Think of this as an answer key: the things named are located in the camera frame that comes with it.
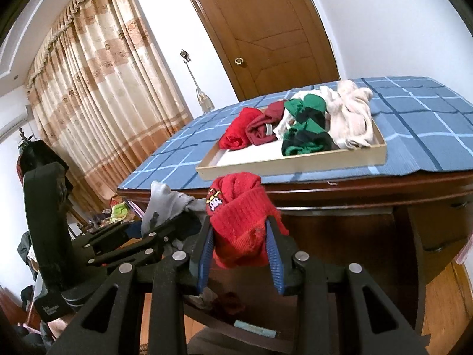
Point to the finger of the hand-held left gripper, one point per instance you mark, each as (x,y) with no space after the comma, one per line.
(125,235)
(147,253)

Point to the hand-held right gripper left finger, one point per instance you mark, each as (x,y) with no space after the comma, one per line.
(205,262)

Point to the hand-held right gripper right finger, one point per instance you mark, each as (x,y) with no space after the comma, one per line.
(276,266)

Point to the dark red underwear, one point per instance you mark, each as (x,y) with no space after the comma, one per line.
(231,303)
(262,125)

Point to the red knit patch underwear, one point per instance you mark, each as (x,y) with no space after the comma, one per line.
(240,222)

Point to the white and blue underwear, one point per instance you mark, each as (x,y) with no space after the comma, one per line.
(255,328)

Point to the shallow cardboard tray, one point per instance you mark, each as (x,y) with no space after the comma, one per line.
(251,155)

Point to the bright red underwear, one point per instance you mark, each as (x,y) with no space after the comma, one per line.
(238,129)

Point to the beige underwear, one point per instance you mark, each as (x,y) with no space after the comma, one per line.
(351,125)

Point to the green and black underwear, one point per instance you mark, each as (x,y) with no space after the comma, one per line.
(310,103)

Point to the pale pink underwear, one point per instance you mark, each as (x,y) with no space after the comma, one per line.
(347,88)

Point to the bright green cloth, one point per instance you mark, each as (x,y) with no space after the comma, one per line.
(120,210)

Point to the dark hanging coat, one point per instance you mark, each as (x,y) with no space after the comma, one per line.
(40,153)

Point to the wooden coat rack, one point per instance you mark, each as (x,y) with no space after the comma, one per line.
(26,137)

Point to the dark wooden dresser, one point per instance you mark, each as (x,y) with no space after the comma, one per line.
(351,222)

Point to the white air conditioner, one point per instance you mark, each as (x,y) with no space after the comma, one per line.
(13,125)

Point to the beige patterned curtain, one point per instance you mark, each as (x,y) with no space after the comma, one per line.
(103,100)

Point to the curtain tieback tassel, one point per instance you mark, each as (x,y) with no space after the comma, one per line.
(205,103)

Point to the pink patterned hanging cloth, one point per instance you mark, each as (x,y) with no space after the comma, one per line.
(466,247)

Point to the blue plaid tablecloth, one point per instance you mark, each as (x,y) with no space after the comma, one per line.
(425,129)

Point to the brass door knob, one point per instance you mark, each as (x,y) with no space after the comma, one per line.
(240,61)

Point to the brown wooden door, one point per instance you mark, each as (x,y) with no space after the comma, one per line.
(258,26)

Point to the brass wall hook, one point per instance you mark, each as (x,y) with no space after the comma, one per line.
(184,55)

